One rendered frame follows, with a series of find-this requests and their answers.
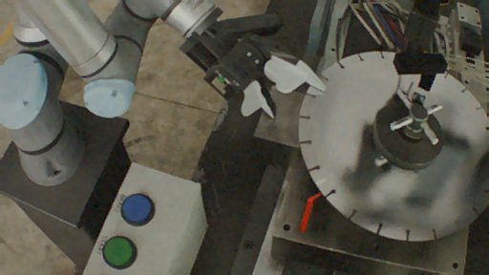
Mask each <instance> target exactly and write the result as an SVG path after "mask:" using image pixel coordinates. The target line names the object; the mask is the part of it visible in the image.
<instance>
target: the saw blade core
mask: <svg viewBox="0 0 489 275"><path fill-rule="evenodd" d="M381 53H382V56H383V57H384V58H382V56H381ZM381 53H380V52H370V53H360V54H359V56H360V57H361V59H362V60H361V59H360V57H359V56H358V54H356V55H351V56H349V57H347V58H343V59H341V60H339V61H338V62H337V63H338V64H339V65H341V66H342V67H344V68H345V69H343V68H341V66H339V65H338V64H337V63H335V64H334V63H333V64H332V65H330V66H329V67H328V68H327V69H326V70H324V71H323V72H321V73H320V75H321V76H322V77H324V78H325V79H327V80H328V81H326V80H325V79H324V78H322V77H321V76H320V75H319V76H318V77H319V79H320V80H321V81H322V82H323V83H324V85H325V86H326V91H325V92H323V91H321V90H319V89H317V88H314V87H312V86H311V85H310V88H309V89H308V92H307V95H306V96H305V98H304V100H303V102H302V105H301V109H300V113H299V116H302V117H299V118H298V120H299V139H300V143H301V142H308V141H310V142H311V144H307V143H301V144H300V150H301V154H302V157H303V160H304V163H305V165H306V167H307V169H308V170H309V169H312V168H315V167H316V166H318V167H319V169H314V170H311V171H309V173H310V175H311V177H312V179H313V182H314V183H315V182H316V181H318V180H320V179H322V178H326V179H327V180H328V181H326V182H324V183H322V184H320V185H318V186H317V184H316V183H315V185H316V186H317V188H318V189H319V190H320V191H321V192H322V193H323V196H324V197H325V196H326V195H327V194H329V193H330V192H331V190H334V191H335V193H334V194H333V193H332V194H331V195H329V196H328V197H326V199H327V200H328V201H329V202H330V204H331V205H332V206H333V207H334V208H336V209H337V210H338V211H339V212H340V213H341V214H343V216H344V217H347V218H349V217H350V216H351V213H352V211H353V210H356V211H357V213H354V215H353V216H352V217H351V219H350V221H351V222H354V223H355V224H357V225H359V226H361V227H363V228H364V229H367V230H368V231H370V232H373V233H375V234H376V232H377V229H378V226H379V224H380V223H381V224H382V225H383V226H381V228H380V231H379V235H380V236H383V237H387V238H389V239H394V240H400V241H403V242H404V241H406V240H407V233H406V230H409V231H410V232H409V235H408V242H427V241H434V240H437V239H440V238H445V237H449V236H451V235H452V234H454V233H457V232H458V231H459V229H463V228H464V227H466V226H468V225H469V224H471V223H472V222H473V221H474V220H475V219H476V218H477V217H478V216H479V215H480V214H481V213H482V212H483V210H484V209H485V208H486V206H487V205H488V203H489V193H486V192H485V189H486V190H487V192H489V129H488V128H489V118H488V116H487V115H486V114H485V112H484V110H483V109H482V108H480V107H481V106H480V104H479V103H478V101H477V100H476V99H475V97H474V96H473V95H472V94H470V92H469V91H468V90H466V91H465V92H463V93H462V92H461V91H464V90H465V89H466V87H464V86H463V85H462V84H461V83H459V81H457V79H455V78H454V77H453V76H452V75H449V74H448V75H447V76H446V77H447V78H444V77H445V75H446V74H447V73H445V74H436V79H435V81H434V84H433V85H432V89H431V90H430V92H429V93H428V92H427V91H424V90H422V89H420V88H418V87H417V86H418V85H417V84H418V83H419V81H420V80H419V79H420V76H421V74H418V75H415V74H409V75H402V74H400V75H398V74H397V72H396V71H395V68H394V66H393V59H394V55H395V54H396V53H387V52H381ZM400 89H401V90H403V92H404V93H406V94H407V97H408V98H409V99H410V100H411V101H412V102H414V103H417V104H419V105H421V106H423V107H424V108H426V109H427V108H429V107H430V106H432V105H435V104H437V103H440V104H441V106H442V109H441V110H439V111H437V112H434V113H433V115H434V116H435V117H436V119H437V120H438V122H439V124H440V126H441V129H442V131H443V147H442V149H441V152H440V153H439V155H438V157H437V158H436V160H434V161H433V162H432V163H431V164H430V165H427V166H425V167H421V168H410V167H406V166H403V165H399V164H397V163H395V162H394V161H393V160H391V159H390V158H387V156H386V155H385V154H384V153H383V151H382V150H381V148H380V147H379V145H378V143H377V141H376V138H375V134H374V124H375V122H376V119H377V115H378V114H379V112H380V111H381V109H382V108H383V107H384V106H385V105H386V104H387V105H388V104H390V103H391V102H394V101H397V100H401V99H400V96H399V95H398V94H397V91H398V90H400ZM314 96H316V98H314ZM478 108H480V109H478ZM476 109H478V110H476ZM305 117H310V119H306V118H305ZM486 128H487V129H488V131H487V130H486ZM473 207H475V208H476V210H475V211H474V210H473ZM476 211H478V213H477V212H476ZM456 221H457V224H458V226H459V228H458V227H457V224H455V222H456ZM433 228H434V229H435V231H436V232H435V235H436V238H435V235H434V233H433V231H432V229H433Z"/></svg>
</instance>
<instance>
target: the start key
mask: <svg viewBox="0 0 489 275"><path fill-rule="evenodd" d="M104 252H105V255H106V258H107V259H108V260H109V262H110V263H111V264H113V265H115V266H122V265H123V266H125V265H126V264H128V263H130V261H131V260H132V258H133V257H134V255H133V247H132V246H131V245H130V244H129V243H128V242H127V241H126V240H125V239H122V238H113V239H111V240H110V241H109V242H108V243H106V247H105V249H104Z"/></svg>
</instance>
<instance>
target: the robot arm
mask: <svg viewBox="0 0 489 275"><path fill-rule="evenodd" d="M12 2H13V6H14V8H15V12H16V18H15V20H14V22H13V28H12V30H13V33H14V36H15V37H14V38H15V39H16V40H15V41H16V42H17V43H16V44H17V51H16V54H15V55H14V56H12V57H10V58H9V59H7V60H6V61H5V65H4V66H2V65H1V66H0V123H1V124H2V125H3V126H4V127H5V129H6V130H7V132H8V134H9V135H10V136H11V139H12V140H13V141H14V143H15V144H16V146H17V148H18V152H19V156H20V163H21V166H22V168H23V170H24V171H25V173H26V174H27V175H28V176H29V178H30V179H31V180H32V181H33V182H36V183H38V184H41V185H43V186H52V185H58V184H59V183H61V182H63V181H67V180H68V179H69V178H70V177H72V176H73V175H74V173H75V172H76V171H77V170H78V169H79V168H80V165H81V164H82V163H83V160H84V158H85V155H86V143H85V137H84V135H83V134H82V131H81V129H80V128H79V127H78V125H77V124H76V123H75V122H74V121H73V120H72V119H70V118H69V117H68V116H66V115H64V113H63V111H62V109H61V107H60V104H59V103H58V96H59V94H60V91H61V89H62V86H63V81H64V79H65V76H66V73H67V71H68V70H69V67H70V66H72V67H73V69H74V70H75V71H76V72H77V73H78V74H79V76H80V77H82V79H83V80H84V81H85V83H86V86H85V87H84V96H83V98H84V104H85V105H86V107H87V109H88V110H91V112H93V113H95V114H96V115H98V116H102V117H104V116H107V117H113V116H120V115H122V114H123V113H124V112H126V111H127V109H128V108H129V107H130V104H131V101H132V97H133V93H134V92H135V88H136V82H137V78H138V70H139V66H140V61H141V59H142V55H143V51H144V46H145V44H146V42H147V38H148V33H149V31H150V30H151V28H152V27H153V25H154V24H156V22H157V21H158V20H159V18H160V19H161V20H163V21H164V22H165V24H166V25H168V26H169V27H170V28H171V30H173V31H174V32H176V33H177V34H178V35H179V36H180V37H181V38H184V37H185V36H186V37H187V38H186V40H185V42H184V43H183V44H182V45H181V47H180V50H181V51H182V52H183V53H184V54H185V55H186V56H187V57H188V58H190V59H191V60H192V62H193V63H194V64H196V65H197V66H198V67H199V68H200V69H202V70H203V71H204V72H205V73H206V76H205V77H204V78H203V79H204V80H205V81H206V82H207V84H208V85H209V86H210V87H211V88H213V89H214V90H215V91H216V92H218V93H219V94H220V95H221V96H222V97H223V98H224V99H225V100H226V101H227V100H228V99H229V98H231V97H232V95H233V94H234V93H238V92H242V91H244V95H245V97H244V103H243V105H242V113H243V115H244V116H249V115H250V114H252V113H253V112H255V111H256V110H257V109H259V108H260V107H263V109H264V110H265V111H266V112H267V113H268V114H270V115H271V116H272V117H276V103H275V102H274V100H273V99H272V98H271V94H270V91H269V90H268V89H267V88H266V81H265V78H264V77H263V76H262V73H263V71H262V69H263V68H264V67H266V70H267V71H268V72H269V73H271V74H274V75H275V76H276V77H277V86H276V88H277V89H278V90H280V91H282V92H285V93H290V92H291V91H293V90H294V89H295V88H297V87H298V86H300V85H301V84H302V83H304V82H305V81H306V82H308V84H309V85H311V86H312V87H314V88H317V89H319V90H321V91H323V92H325V91H326V86H325V85H324V83H323V82H322V81H321V80H320V79H319V77H318V76H317V75H316V74H315V73H314V72H313V71H312V70H311V69H310V68H309V67H308V66H307V65H306V64H305V63H304V62H303V61H301V60H300V58H298V57H297V56H296V55H294V54H293V53H292V52H291V51H290V50H288V49H287V48H286V47H284V46H283V45H281V44H279V43H277V42H275V41H273V40H269V39H265V38H261V37H268V36H271V35H274V34H275V33H277V32H279V29H280V28H281V27H282V26H284V23H283V20H282V18H281V16H280V13H279V12H278V11H277V12H272V13H265V14H260V15H249V16H243V17H236V18H231V19H225V20H220V21H219V22H218V21H217V18H218V17H219V16H221V15H222V14H223V11H222V10H221V9H220V7H217V8H215V6H216V3H215V2H214V1H212V0H119V2H118V4H117V6H116V8H115V9H114V10H113V12H112V13H111V14H110V15H109V16H108V17H107V19H106V21H105V23H104V24H103V23H102V22H101V21H100V19H99V17H97V14H95V12H94V11H93V9H91V7H90V6H89V4H87V1H85V0H12ZM216 77H217V80H218V81H219V82H220V83H221V84H222V83H223V84H225V86H224V87H223V89H224V90H225V93H224V94H223V93H222V92H221V91H220V90H219V89H218V88H217V87H215V86H214V85H213V84H212V83H211V82H212V81H213V80H214V79H215V78H216Z"/></svg>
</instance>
